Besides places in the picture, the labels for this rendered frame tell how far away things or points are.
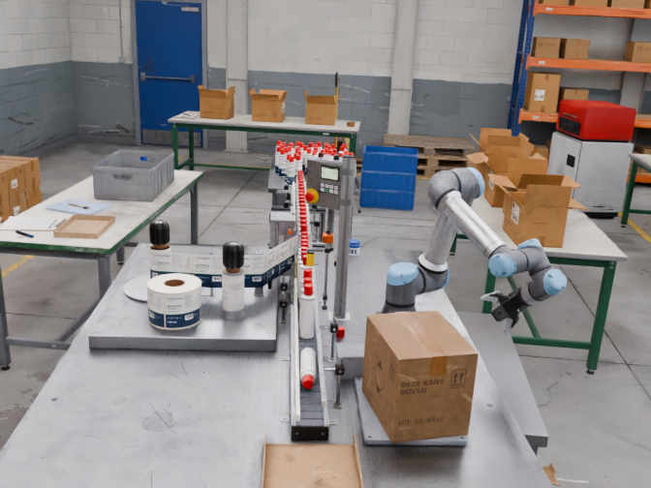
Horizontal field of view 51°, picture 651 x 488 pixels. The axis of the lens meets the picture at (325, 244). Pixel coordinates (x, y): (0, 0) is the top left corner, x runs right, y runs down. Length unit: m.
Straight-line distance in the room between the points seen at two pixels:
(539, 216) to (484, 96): 6.30
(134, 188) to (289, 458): 2.93
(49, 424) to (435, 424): 1.12
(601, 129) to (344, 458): 6.35
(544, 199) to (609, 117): 3.94
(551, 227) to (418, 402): 2.34
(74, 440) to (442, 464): 1.04
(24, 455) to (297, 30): 8.72
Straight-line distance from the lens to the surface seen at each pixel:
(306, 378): 2.19
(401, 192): 7.57
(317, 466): 1.97
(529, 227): 4.13
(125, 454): 2.05
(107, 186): 4.66
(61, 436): 2.17
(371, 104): 10.24
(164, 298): 2.56
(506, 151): 5.25
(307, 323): 2.49
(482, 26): 10.25
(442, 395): 2.02
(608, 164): 8.04
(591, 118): 7.86
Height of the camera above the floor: 2.00
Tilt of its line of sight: 18 degrees down
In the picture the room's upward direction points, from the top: 3 degrees clockwise
